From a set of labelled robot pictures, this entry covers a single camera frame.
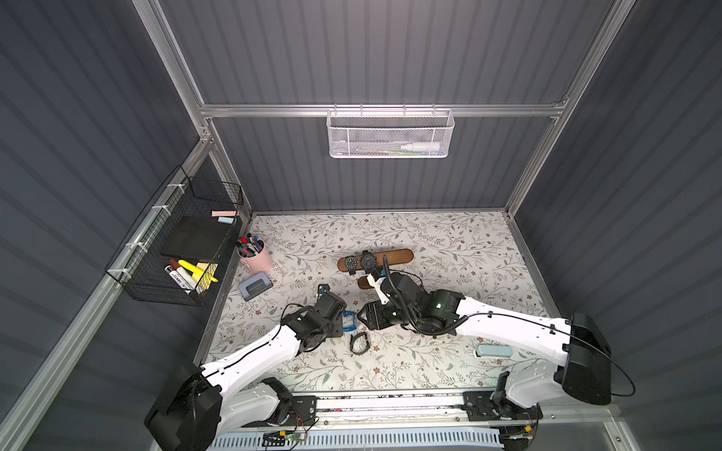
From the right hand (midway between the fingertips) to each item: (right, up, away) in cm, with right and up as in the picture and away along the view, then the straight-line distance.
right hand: (363, 319), depth 73 cm
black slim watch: (-4, +14, +13) cm, 20 cm away
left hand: (-8, -5, +11) cm, 14 cm away
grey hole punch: (-38, +5, +23) cm, 45 cm away
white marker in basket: (-44, +11, -6) cm, 46 cm away
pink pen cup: (-37, +16, +21) cm, 46 cm away
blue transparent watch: (-5, -7, +14) cm, 16 cm away
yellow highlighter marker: (-42, +13, -4) cm, 44 cm away
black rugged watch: (+1, +14, +14) cm, 20 cm away
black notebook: (-43, +21, +1) cm, 48 cm away
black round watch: (-1, -11, +12) cm, 17 cm away
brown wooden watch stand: (+10, +15, +16) cm, 25 cm away
